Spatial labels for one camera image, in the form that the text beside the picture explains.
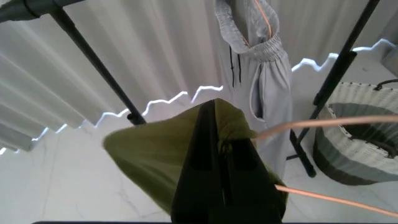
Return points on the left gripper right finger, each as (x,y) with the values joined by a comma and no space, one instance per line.
(248,186)

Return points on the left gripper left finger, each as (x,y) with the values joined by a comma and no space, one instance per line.
(202,174)

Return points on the green printed t-shirt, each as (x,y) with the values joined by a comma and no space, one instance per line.
(149,149)

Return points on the pale grey shorts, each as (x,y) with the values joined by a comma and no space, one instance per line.
(273,87)

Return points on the pink clothes hanger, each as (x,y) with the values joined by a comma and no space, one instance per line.
(342,120)
(265,18)

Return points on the white laundry basket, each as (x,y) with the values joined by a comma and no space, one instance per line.
(342,93)

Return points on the black clothes rack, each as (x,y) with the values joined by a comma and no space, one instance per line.
(93,59)

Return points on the white curtain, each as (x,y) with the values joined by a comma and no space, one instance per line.
(140,46)

